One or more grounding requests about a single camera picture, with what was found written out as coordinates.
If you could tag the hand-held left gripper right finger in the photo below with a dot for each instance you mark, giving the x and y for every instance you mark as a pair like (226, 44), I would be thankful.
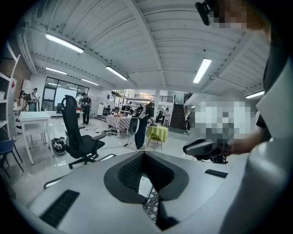
(170, 182)

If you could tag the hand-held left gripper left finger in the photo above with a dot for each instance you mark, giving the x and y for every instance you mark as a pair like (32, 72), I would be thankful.
(121, 182)

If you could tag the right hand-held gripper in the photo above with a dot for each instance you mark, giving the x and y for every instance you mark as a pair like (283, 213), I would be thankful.
(217, 153)

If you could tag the person's right forearm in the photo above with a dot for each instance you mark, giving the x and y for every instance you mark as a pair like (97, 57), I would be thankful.
(245, 144)

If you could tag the brown wicker table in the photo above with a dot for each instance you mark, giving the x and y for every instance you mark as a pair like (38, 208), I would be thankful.
(151, 205)

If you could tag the dark staircase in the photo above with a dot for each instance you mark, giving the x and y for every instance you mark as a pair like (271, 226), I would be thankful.
(178, 116)

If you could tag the green cloth table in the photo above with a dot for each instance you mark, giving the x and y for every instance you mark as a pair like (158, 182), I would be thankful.
(157, 132)

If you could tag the black mezzanine railing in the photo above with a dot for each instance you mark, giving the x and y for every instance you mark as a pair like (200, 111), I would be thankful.
(164, 98)

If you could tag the white standing fan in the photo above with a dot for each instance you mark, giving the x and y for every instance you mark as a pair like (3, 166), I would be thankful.
(134, 126)

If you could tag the checkered cloth table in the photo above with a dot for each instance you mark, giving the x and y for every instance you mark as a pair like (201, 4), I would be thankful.
(117, 122)

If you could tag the black office chair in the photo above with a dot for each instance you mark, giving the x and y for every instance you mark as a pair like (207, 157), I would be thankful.
(75, 137)

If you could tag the black white helmet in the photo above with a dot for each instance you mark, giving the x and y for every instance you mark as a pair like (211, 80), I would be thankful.
(58, 146)

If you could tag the long ceiling light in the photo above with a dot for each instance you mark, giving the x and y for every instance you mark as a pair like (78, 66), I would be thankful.
(90, 82)
(202, 70)
(64, 43)
(116, 73)
(56, 70)
(254, 94)

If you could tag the large dark-framed window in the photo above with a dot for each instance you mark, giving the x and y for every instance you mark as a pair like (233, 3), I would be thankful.
(66, 96)

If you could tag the white table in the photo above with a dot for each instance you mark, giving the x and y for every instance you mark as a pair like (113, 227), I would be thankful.
(34, 116)

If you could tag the blue chair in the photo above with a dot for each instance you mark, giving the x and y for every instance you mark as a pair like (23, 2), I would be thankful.
(7, 146)

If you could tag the white metal shelf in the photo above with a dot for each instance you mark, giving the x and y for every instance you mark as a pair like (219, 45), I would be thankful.
(11, 96)

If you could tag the person's head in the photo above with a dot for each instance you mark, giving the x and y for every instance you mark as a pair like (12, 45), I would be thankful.
(242, 13)

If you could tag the black head camera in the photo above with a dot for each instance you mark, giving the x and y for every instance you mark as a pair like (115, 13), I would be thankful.
(203, 11)

